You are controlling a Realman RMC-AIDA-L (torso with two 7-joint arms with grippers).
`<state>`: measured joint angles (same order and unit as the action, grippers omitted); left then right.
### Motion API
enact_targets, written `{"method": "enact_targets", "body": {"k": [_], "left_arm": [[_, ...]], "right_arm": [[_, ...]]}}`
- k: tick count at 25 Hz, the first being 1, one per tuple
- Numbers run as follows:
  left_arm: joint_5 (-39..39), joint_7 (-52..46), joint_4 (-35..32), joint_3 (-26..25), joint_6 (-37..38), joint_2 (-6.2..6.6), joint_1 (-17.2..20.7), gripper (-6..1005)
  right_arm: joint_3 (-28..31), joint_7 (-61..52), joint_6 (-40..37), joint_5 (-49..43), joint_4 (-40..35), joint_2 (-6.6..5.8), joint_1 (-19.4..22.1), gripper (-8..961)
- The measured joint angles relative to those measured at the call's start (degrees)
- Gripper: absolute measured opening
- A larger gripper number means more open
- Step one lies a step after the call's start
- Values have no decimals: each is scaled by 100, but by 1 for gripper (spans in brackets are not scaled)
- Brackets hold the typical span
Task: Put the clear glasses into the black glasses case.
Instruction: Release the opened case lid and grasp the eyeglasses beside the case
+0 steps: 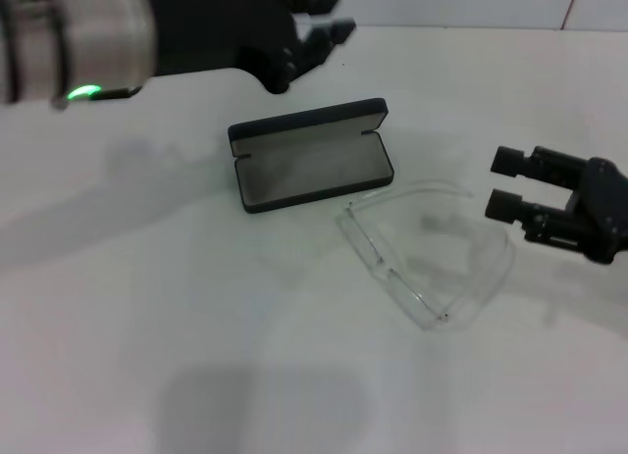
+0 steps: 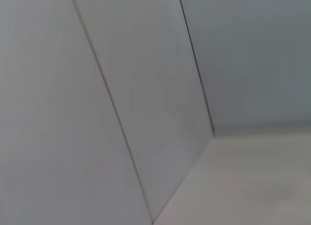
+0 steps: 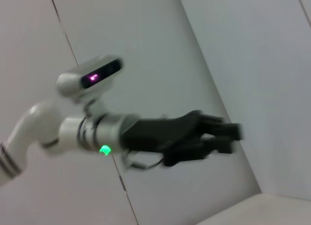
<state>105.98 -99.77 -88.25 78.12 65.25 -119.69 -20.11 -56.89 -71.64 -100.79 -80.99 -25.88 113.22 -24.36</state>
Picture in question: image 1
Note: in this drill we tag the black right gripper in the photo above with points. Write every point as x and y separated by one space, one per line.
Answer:
606 214

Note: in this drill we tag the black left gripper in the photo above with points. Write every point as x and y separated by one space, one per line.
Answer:
221 27

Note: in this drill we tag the black glasses case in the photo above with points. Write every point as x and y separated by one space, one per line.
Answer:
314 172

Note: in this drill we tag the clear white glasses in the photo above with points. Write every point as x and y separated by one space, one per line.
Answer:
365 245

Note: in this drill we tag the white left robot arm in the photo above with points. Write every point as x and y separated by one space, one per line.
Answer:
73 37

